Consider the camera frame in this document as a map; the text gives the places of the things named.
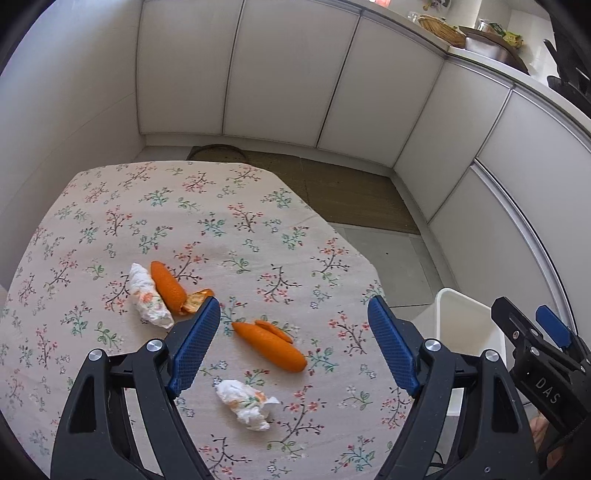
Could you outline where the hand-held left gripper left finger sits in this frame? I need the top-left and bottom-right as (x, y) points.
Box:
(50, 296), (221, 480)

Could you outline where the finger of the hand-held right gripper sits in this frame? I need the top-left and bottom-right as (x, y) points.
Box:
(536, 305), (591, 367)
(491, 296), (580, 372)

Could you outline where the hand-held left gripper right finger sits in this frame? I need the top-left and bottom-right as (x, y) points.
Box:
(368, 295), (540, 480)

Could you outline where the white plastic trash bin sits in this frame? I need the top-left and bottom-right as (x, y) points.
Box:
(410, 287), (507, 467)

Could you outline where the person's right hand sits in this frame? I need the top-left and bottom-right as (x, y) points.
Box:
(530, 413), (551, 446)

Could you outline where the small curled orange peel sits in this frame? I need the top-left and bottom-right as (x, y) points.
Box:
(181, 288), (215, 317)

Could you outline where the crumpled floral print tissue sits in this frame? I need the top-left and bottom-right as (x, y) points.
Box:
(215, 379), (281, 431)
(128, 263), (175, 329)

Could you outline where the thin orange peel strip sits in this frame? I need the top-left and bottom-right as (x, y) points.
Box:
(255, 319), (294, 343)

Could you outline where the white cabinet drawer front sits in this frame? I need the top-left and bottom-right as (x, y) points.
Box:
(475, 90), (591, 333)
(428, 165), (578, 342)

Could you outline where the floral tablecloth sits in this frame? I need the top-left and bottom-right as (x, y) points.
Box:
(0, 160), (386, 480)

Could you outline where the large woven floor mat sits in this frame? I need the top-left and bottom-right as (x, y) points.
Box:
(295, 159), (421, 236)

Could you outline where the round woven mat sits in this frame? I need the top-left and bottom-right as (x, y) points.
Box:
(187, 144), (247, 162)

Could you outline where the white cabinet door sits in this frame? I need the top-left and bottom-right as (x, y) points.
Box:
(394, 60), (513, 222)
(223, 0), (362, 147)
(139, 0), (244, 137)
(318, 14), (446, 168)

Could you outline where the black pan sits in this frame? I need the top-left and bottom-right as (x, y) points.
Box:
(546, 39), (591, 109)

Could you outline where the metal bowl on counter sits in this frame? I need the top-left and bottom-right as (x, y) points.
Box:
(464, 34), (529, 75)

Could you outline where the brown cardboard piece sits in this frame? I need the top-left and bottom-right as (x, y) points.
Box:
(457, 25), (504, 40)

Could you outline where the wicker basket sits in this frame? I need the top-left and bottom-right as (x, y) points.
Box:
(418, 15), (466, 47)

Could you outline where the white kitchen countertop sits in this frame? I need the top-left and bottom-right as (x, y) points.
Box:
(358, 0), (591, 155)

